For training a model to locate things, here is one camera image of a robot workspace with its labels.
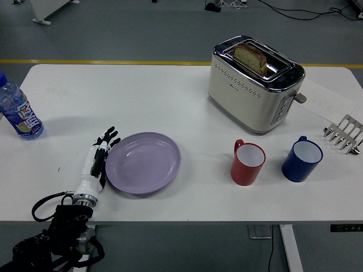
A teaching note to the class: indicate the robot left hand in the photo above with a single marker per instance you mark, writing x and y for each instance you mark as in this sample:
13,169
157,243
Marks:
92,161

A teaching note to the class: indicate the purple round plate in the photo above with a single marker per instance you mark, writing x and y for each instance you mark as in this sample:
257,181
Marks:
143,164

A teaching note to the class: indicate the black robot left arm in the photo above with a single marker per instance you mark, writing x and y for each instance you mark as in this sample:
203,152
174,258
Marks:
68,224

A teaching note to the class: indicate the blue labelled drink bottle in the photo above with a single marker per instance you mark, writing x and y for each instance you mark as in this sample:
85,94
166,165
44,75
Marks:
22,116

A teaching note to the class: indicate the white table leg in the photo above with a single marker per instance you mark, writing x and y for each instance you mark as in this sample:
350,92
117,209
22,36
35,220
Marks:
292,249
93,260

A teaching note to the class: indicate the red mug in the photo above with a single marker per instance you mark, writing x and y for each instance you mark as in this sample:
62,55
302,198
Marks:
244,174

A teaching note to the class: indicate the white furniture foot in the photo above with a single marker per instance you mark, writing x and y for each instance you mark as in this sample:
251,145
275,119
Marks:
46,10

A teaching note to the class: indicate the cream and chrome toaster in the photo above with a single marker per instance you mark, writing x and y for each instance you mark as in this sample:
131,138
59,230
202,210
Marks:
241,99

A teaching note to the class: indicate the grey floor socket box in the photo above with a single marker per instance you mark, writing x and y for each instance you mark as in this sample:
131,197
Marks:
258,231

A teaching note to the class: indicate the brown bread slice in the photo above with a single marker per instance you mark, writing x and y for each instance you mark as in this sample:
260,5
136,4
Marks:
251,58

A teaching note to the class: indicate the black floor device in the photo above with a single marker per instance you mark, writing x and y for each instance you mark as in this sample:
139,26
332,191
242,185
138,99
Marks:
212,7

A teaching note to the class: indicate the blue mug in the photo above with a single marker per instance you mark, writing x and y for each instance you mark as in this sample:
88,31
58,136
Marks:
296,170

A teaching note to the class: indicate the white paper sheet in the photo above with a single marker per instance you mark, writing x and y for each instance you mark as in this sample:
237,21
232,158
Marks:
326,99

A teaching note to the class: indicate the silver metal toast rack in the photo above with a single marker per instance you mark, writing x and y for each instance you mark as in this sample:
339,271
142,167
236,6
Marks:
350,127

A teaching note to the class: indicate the black table control panel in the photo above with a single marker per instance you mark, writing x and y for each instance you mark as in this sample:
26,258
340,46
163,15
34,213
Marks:
346,227

